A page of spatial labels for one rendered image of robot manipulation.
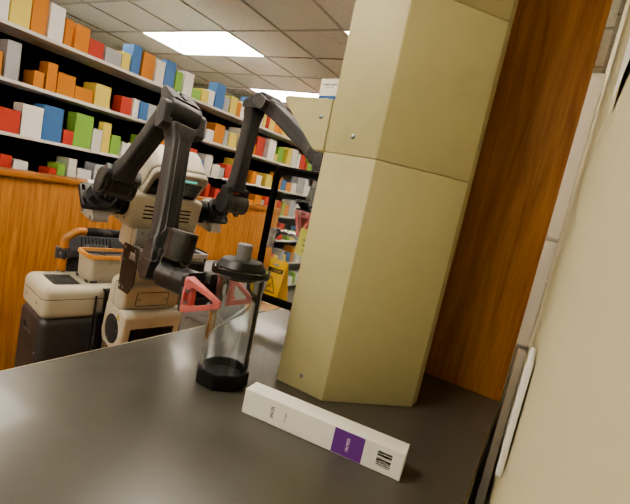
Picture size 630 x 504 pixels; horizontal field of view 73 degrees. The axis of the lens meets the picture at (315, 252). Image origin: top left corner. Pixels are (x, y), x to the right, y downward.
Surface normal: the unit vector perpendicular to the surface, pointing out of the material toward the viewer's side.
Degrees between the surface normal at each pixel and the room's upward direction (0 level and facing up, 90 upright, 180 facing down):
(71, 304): 90
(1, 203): 90
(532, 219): 90
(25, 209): 90
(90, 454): 0
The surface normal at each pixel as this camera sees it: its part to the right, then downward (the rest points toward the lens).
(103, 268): 0.72, 0.28
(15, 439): 0.21, -0.97
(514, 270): -0.49, 0.01
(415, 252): 0.25, 0.18
